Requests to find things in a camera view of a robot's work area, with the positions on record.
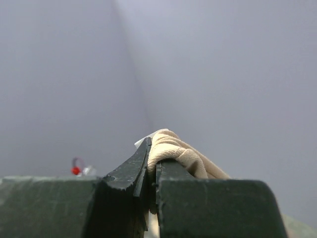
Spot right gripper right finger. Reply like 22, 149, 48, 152
156, 160, 287, 238

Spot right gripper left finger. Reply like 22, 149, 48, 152
84, 137, 152, 238

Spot beige polo shirt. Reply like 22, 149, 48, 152
147, 129, 230, 180

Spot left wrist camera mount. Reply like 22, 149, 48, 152
71, 157, 97, 177

